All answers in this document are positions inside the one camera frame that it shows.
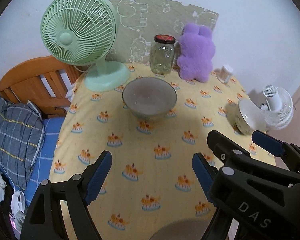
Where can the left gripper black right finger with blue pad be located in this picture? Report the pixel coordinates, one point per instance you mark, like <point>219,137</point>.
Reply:
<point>220,223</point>

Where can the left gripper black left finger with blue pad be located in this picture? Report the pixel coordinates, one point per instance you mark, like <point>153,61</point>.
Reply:
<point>44,218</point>

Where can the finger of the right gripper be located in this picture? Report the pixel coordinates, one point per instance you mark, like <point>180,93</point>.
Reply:
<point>289,153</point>
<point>222,146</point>

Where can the large grey bowl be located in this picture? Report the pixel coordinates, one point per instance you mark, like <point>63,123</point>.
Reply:
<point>187,229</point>

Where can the white plastic bag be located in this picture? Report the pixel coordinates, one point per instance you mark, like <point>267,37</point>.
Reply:
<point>18,208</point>

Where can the small white floral bowl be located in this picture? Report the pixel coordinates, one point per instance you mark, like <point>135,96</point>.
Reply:
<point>249,118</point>

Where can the blue checked bed sheet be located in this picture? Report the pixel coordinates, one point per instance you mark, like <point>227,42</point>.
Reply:
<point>41,168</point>

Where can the white floor fan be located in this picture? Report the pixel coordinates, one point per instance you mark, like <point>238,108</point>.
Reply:
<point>278,108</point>

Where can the yellow patterned tablecloth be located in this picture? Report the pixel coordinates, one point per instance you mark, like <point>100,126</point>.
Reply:
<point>151,182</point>

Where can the cotton swab container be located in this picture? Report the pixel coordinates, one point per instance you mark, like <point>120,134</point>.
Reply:
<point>225,74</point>

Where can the grey plaid pillow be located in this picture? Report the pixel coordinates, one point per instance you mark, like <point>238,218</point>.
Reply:
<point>21,138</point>

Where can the grey bowl floral outside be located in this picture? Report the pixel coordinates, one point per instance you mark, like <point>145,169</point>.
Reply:
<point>149,97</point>

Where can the purple plush toy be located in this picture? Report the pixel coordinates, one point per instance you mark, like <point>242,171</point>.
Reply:
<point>196,53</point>

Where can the glass jar red lid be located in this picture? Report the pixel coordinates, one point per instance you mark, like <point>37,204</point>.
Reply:
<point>162,54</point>

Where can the orange wooden bed headboard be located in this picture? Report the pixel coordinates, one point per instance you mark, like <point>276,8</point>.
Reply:
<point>39,81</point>

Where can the green desk fan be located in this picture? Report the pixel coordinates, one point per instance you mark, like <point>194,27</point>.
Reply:
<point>82,33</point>

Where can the green patterned wall cloth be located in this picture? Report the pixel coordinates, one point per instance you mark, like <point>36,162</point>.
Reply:
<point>139,21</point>

